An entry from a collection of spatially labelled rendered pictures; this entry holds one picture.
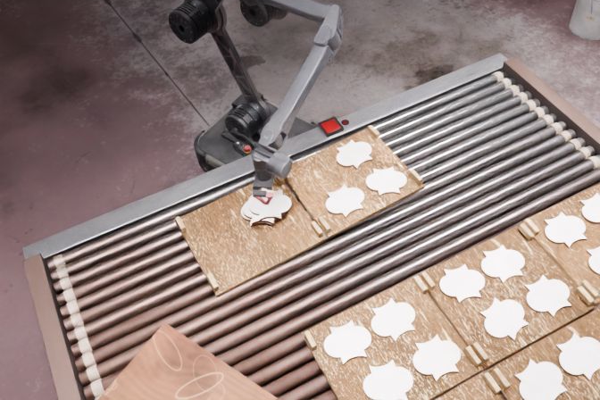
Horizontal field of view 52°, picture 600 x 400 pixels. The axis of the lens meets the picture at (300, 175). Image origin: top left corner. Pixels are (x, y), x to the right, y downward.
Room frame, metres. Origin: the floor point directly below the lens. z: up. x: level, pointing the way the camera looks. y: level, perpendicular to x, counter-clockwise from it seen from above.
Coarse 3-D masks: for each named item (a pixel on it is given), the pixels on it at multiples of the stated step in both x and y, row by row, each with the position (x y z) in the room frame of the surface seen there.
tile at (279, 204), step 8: (280, 192) 1.34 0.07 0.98; (256, 200) 1.30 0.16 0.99; (264, 200) 1.30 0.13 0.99; (272, 200) 1.30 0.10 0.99; (280, 200) 1.30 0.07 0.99; (288, 200) 1.29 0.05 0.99; (256, 208) 1.27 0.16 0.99; (264, 208) 1.27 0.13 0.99; (272, 208) 1.26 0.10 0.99; (280, 208) 1.26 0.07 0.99; (288, 208) 1.26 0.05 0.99; (264, 216) 1.23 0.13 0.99; (272, 216) 1.23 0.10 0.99; (280, 216) 1.23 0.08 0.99
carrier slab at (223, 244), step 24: (240, 192) 1.39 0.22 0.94; (288, 192) 1.37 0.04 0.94; (192, 216) 1.30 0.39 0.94; (216, 216) 1.29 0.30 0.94; (240, 216) 1.28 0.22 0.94; (288, 216) 1.27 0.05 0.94; (192, 240) 1.19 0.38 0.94; (216, 240) 1.19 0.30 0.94; (240, 240) 1.18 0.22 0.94; (264, 240) 1.17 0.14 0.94; (288, 240) 1.16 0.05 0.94; (312, 240) 1.16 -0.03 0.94; (216, 264) 1.09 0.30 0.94; (240, 264) 1.08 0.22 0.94; (264, 264) 1.08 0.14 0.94
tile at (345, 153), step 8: (352, 144) 1.57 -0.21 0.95; (360, 144) 1.57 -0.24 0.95; (368, 144) 1.57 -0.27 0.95; (344, 152) 1.53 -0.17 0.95; (352, 152) 1.53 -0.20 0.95; (360, 152) 1.53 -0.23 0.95; (368, 152) 1.53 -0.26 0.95; (344, 160) 1.50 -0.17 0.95; (352, 160) 1.49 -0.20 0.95; (360, 160) 1.49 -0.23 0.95; (368, 160) 1.49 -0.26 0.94
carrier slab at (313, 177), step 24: (336, 144) 1.59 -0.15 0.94; (384, 144) 1.57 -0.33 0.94; (312, 168) 1.48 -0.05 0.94; (336, 168) 1.47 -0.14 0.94; (360, 168) 1.46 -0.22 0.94; (384, 168) 1.45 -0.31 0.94; (312, 192) 1.36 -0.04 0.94; (408, 192) 1.33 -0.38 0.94; (312, 216) 1.26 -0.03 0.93; (336, 216) 1.25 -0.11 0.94; (360, 216) 1.24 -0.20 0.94
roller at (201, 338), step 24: (552, 168) 1.40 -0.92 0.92; (504, 192) 1.31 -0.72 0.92; (456, 216) 1.22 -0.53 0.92; (408, 240) 1.14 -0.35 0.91; (360, 264) 1.06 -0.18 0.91; (312, 288) 0.99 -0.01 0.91; (240, 312) 0.92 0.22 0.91; (264, 312) 0.92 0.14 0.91; (192, 336) 0.85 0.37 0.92; (216, 336) 0.85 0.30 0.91; (96, 384) 0.72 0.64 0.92
